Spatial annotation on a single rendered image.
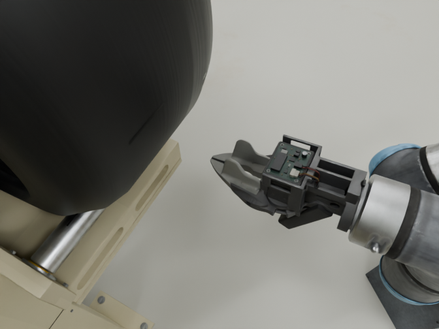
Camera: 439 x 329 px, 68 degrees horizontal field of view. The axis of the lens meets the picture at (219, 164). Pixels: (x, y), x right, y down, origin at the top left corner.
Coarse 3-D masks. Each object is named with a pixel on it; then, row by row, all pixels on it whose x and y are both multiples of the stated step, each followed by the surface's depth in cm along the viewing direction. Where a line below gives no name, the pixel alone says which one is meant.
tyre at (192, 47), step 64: (0, 0) 20; (64, 0) 23; (128, 0) 27; (192, 0) 34; (0, 64) 22; (64, 64) 24; (128, 64) 29; (192, 64) 38; (0, 128) 25; (64, 128) 27; (128, 128) 32; (64, 192) 34
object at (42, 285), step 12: (0, 252) 49; (12, 252) 50; (0, 264) 48; (12, 264) 48; (24, 264) 48; (12, 276) 47; (24, 276) 47; (36, 276) 47; (48, 276) 48; (24, 288) 46; (36, 288) 46; (48, 288) 46; (60, 288) 49; (48, 300) 48; (60, 300) 50; (72, 300) 54
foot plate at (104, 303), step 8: (96, 296) 134; (104, 296) 134; (96, 304) 132; (104, 304) 132; (112, 304) 132; (120, 304) 132; (104, 312) 131; (112, 312) 131; (120, 312) 131; (128, 312) 131; (136, 312) 131; (112, 320) 129; (120, 320) 129; (128, 320) 129; (136, 320) 129; (144, 320) 129; (128, 328) 128; (136, 328) 128; (144, 328) 127
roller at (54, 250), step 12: (72, 216) 55; (84, 216) 55; (96, 216) 57; (60, 228) 54; (72, 228) 54; (84, 228) 55; (48, 240) 53; (60, 240) 53; (72, 240) 54; (36, 252) 52; (48, 252) 52; (60, 252) 53; (36, 264) 51; (48, 264) 51; (60, 264) 53
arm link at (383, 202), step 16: (368, 192) 38; (384, 192) 37; (400, 192) 37; (368, 208) 37; (384, 208) 36; (400, 208) 36; (352, 224) 39; (368, 224) 37; (384, 224) 36; (400, 224) 36; (352, 240) 40; (368, 240) 38; (384, 240) 37
